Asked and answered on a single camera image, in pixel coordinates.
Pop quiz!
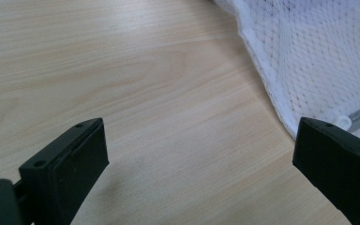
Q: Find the white mesh laundry bag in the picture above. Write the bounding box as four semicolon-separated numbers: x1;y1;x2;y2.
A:
212;0;360;141

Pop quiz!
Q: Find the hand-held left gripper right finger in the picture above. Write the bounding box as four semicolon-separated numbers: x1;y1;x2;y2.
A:
292;116;360;225

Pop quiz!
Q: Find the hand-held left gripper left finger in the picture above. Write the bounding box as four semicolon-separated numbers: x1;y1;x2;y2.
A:
18;117;110;225

